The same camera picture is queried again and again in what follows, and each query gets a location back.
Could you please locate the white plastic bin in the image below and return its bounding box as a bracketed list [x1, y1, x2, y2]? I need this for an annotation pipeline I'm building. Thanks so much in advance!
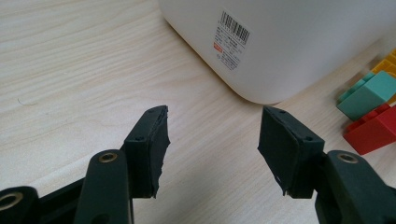
[158, 0, 396, 105]

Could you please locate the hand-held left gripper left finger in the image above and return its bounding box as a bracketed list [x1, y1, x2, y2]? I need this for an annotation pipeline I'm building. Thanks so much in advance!
[123, 105, 171, 199]

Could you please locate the light teal toy block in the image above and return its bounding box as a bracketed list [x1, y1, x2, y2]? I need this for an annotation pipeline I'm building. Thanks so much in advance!
[336, 70, 396, 121]

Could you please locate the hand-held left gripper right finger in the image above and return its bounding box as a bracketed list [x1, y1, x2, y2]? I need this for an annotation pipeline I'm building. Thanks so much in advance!
[257, 105, 326, 199]

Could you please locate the red toy block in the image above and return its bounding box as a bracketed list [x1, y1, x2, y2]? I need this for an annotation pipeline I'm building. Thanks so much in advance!
[343, 104, 396, 156]

